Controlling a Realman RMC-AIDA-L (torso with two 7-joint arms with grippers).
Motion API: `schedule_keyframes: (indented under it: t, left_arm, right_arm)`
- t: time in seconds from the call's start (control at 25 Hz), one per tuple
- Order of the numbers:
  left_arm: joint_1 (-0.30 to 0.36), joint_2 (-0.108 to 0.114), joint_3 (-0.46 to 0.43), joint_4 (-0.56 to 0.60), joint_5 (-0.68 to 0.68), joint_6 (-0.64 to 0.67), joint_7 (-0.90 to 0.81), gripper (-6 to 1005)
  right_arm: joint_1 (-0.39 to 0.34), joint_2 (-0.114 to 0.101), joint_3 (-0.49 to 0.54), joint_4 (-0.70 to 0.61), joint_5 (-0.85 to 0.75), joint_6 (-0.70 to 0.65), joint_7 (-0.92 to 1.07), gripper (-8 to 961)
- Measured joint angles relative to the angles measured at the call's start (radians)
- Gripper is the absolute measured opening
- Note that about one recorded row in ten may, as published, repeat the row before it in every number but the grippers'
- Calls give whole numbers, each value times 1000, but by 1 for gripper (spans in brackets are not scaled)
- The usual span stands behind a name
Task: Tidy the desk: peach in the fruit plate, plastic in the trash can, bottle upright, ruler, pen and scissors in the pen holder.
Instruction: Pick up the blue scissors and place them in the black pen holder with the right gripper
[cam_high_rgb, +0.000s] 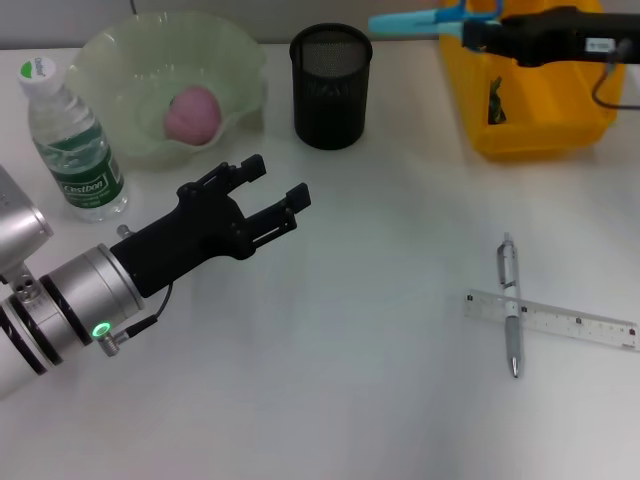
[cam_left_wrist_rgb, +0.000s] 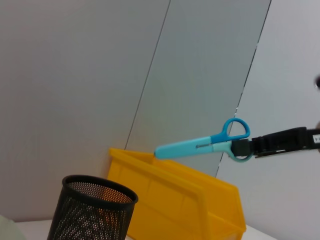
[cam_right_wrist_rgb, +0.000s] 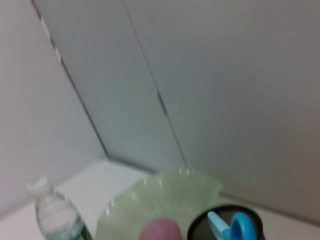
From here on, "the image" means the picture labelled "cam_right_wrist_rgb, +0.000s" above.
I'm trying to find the clear water bottle green label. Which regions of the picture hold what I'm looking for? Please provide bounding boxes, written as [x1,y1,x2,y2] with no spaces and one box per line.
[26,174,94,240]

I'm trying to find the black mesh pen cup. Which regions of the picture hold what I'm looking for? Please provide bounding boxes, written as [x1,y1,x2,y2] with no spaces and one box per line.
[186,204,264,240]

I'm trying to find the pale green glass fruit plate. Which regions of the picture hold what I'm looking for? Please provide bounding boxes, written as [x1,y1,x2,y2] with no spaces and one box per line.
[95,168,225,240]

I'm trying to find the pink peach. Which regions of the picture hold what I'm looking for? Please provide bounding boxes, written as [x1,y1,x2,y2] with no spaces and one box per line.
[138,217,183,240]

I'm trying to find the blue teal scissors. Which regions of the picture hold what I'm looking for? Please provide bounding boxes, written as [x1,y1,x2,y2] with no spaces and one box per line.
[207,210,257,240]

